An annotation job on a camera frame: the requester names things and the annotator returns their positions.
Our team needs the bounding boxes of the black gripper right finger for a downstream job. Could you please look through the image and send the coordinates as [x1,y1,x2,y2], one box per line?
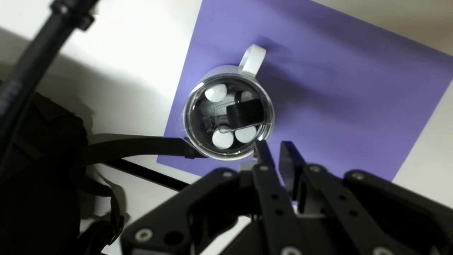
[279,140,453,255]

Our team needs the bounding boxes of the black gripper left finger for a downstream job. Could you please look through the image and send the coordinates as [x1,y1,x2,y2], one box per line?
[120,140,309,255]

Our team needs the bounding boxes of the white coffee mug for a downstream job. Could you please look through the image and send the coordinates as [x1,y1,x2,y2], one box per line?
[183,42,276,162]

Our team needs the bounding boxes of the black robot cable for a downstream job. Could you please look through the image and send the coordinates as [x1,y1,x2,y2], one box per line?
[0,0,102,159]

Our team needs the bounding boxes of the clear mug lid black slider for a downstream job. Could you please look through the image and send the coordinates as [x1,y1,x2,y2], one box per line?
[184,70,275,159]

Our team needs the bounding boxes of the purple mat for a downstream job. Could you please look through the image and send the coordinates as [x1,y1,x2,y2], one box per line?
[156,0,453,183]

